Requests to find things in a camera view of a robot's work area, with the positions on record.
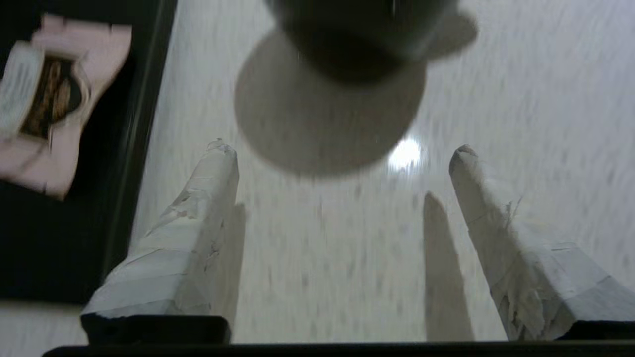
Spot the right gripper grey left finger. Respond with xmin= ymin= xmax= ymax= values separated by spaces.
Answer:
xmin=80 ymin=139 xmax=240 ymax=343

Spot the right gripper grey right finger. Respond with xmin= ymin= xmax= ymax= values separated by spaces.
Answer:
xmin=449 ymin=144 xmax=635 ymax=342

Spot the pink tea bag packet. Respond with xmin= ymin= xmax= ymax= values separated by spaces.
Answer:
xmin=0 ymin=14 xmax=133 ymax=201

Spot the black cup white inside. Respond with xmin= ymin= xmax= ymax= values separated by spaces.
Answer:
xmin=263 ymin=0 xmax=459 ymax=82

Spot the black rectangular serving tray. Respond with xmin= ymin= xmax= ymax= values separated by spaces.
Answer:
xmin=0 ymin=0 xmax=179 ymax=305

